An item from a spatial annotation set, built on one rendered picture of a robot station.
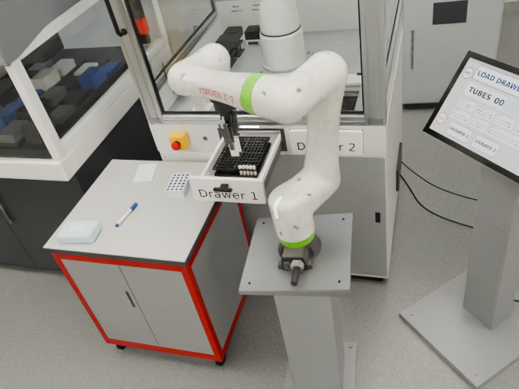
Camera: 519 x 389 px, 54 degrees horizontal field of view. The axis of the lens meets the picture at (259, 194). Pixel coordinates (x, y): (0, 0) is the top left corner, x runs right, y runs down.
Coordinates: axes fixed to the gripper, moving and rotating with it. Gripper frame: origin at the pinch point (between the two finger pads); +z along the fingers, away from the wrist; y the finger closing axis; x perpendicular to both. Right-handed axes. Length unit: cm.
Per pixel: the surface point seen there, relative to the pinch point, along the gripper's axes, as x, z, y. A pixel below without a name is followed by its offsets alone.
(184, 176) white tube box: -29.4, 20.6, -6.1
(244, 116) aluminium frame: -3.5, 1.4, -22.8
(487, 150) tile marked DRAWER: 86, 1, -1
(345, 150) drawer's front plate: 36.9, 16.5, -21.1
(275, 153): 10.3, 12.8, -13.1
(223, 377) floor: -14, 100, 39
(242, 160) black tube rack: -0.7, 10.1, -4.9
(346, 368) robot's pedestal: 39, 99, 26
